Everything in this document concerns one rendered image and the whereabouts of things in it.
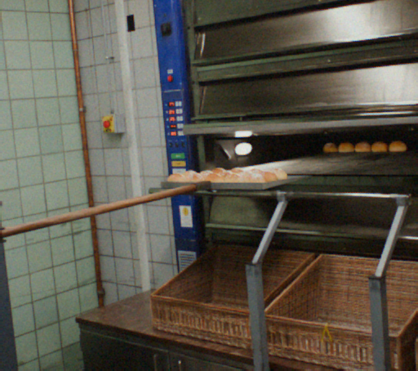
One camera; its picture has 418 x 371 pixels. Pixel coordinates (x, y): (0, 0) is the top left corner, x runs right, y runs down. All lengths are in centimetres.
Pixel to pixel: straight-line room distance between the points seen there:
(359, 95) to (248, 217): 80
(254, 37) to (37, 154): 137
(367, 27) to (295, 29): 34
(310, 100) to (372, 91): 28
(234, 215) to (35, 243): 114
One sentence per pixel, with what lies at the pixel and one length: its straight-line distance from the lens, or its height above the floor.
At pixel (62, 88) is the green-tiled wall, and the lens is 385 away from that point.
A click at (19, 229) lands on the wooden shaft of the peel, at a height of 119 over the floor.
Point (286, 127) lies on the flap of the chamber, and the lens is 279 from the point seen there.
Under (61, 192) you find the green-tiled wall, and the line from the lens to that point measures 383.
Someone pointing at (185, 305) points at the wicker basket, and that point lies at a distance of 284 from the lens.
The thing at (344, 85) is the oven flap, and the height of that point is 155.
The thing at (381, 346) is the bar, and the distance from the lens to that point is 223.
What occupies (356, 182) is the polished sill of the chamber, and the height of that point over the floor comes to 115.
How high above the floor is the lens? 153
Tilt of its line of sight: 5 degrees down
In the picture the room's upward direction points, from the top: 5 degrees counter-clockwise
